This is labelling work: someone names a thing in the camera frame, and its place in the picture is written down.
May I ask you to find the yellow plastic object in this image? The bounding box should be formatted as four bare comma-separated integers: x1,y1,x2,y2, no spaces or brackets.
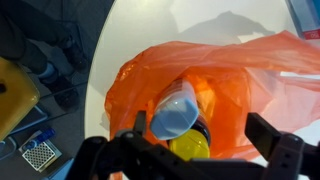
0,56,42,142

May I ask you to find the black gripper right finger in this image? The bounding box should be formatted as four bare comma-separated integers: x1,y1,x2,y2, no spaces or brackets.
244,112,320,180

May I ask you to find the blue marker pen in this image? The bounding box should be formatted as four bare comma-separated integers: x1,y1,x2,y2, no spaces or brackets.
22,127,57,152

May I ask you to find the checkered calibration board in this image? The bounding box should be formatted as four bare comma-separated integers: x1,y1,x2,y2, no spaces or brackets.
20,139,63,174

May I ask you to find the blue cardboard box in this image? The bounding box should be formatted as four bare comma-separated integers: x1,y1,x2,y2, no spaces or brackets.
285,0,320,41

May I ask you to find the dark bottle yellow cap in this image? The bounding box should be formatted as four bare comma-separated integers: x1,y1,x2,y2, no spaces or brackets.
167,114,212,162

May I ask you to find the black shoe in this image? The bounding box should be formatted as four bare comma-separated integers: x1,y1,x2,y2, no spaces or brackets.
46,76,82,113
61,34,90,73

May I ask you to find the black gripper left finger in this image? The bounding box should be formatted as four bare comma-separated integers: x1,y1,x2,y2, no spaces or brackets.
66,110,201,180

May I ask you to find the orange plastic bag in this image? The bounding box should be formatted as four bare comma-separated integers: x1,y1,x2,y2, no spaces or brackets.
104,29,320,180

